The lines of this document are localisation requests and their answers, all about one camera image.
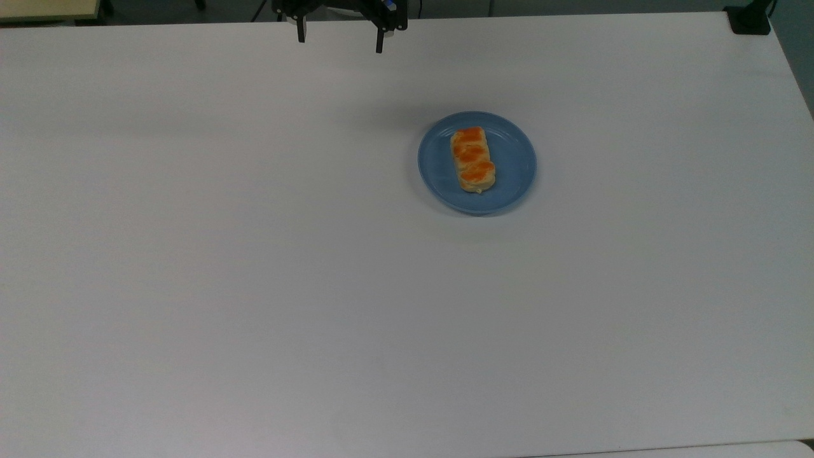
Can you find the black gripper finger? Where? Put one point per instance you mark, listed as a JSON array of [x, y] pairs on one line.
[[380, 39], [301, 30]]

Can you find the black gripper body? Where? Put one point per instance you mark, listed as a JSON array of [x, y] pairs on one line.
[[343, 5]]

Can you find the bread with orange glaze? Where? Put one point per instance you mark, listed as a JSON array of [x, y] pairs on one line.
[[472, 159]]

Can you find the blue round plate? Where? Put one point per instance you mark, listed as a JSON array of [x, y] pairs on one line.
[[509, 172]]

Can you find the light wooden desk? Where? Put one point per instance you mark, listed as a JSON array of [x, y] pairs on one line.
[[44, 7]]

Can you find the black pole with clamp base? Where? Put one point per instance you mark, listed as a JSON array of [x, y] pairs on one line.
[[749, 20]]

